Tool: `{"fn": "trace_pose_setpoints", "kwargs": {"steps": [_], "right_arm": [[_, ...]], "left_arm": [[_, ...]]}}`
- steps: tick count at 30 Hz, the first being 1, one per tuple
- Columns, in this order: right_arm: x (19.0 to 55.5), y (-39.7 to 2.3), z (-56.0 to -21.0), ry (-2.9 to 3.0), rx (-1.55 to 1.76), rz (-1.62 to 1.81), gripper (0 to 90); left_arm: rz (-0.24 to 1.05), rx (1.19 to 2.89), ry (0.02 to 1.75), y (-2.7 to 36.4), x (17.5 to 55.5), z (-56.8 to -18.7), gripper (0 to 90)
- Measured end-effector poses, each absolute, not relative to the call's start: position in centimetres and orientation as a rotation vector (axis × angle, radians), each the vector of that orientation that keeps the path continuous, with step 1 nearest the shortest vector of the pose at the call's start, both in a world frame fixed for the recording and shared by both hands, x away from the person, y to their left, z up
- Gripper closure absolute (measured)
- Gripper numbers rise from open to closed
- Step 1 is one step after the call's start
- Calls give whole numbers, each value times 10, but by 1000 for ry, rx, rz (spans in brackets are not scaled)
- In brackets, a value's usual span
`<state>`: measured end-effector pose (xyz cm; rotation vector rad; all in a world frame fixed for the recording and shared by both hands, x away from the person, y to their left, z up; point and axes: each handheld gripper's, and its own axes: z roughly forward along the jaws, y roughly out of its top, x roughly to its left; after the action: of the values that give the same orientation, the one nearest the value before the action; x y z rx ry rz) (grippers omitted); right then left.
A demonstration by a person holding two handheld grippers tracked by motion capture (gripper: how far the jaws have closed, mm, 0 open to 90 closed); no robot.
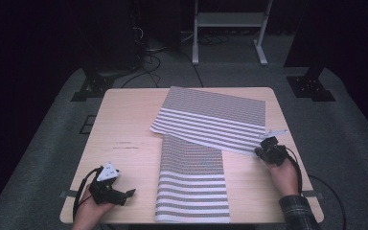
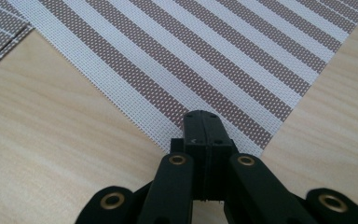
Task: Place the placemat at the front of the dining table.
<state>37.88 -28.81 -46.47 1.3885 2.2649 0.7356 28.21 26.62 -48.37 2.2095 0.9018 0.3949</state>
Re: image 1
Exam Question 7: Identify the black floor cables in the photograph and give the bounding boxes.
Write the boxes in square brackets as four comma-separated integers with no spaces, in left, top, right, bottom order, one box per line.
[120,25,205,89]

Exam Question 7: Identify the dark floor socket plate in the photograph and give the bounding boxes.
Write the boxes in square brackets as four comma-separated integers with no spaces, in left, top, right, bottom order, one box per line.
[79,114,98,135]

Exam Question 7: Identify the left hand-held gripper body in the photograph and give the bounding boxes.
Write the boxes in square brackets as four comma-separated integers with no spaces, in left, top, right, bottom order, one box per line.
[88,161,128,206]

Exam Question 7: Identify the white metal stand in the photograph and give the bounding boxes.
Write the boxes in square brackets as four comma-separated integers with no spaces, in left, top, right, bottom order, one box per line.
[191,0,274,67]

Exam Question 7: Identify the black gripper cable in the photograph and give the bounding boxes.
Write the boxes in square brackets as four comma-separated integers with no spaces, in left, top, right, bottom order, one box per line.
[284,146,347,230]
[72,166,104,221]

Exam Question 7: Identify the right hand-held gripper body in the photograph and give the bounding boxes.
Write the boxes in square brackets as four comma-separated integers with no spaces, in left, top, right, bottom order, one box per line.
[258,128,290,168]

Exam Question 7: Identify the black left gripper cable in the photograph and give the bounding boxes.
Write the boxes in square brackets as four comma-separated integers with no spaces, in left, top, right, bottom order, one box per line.
[72,166,104,221]

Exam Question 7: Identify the grey tape strip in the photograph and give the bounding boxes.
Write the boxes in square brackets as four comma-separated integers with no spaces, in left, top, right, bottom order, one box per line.
[58,189,80,199]
[301,190,325,201]

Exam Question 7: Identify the person's left hand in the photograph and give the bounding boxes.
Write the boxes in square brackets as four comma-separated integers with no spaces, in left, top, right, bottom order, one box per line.
[71,183,116,230]

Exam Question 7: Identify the black stand base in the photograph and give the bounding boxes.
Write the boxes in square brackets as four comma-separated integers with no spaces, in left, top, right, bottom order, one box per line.
[286,63,336,103]
[70,65,117,103]

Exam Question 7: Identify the grey white striped cloth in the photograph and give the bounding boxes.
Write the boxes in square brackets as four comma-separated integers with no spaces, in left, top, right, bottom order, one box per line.
[149,85,267,157]
[153,133,232,224]

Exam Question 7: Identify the person's right hand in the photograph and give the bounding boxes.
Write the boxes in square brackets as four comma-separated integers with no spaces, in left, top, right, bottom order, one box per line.
[266,157,301,197]

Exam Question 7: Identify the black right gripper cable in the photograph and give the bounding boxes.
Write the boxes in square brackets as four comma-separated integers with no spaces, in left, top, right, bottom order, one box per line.
[284,146,347,230]

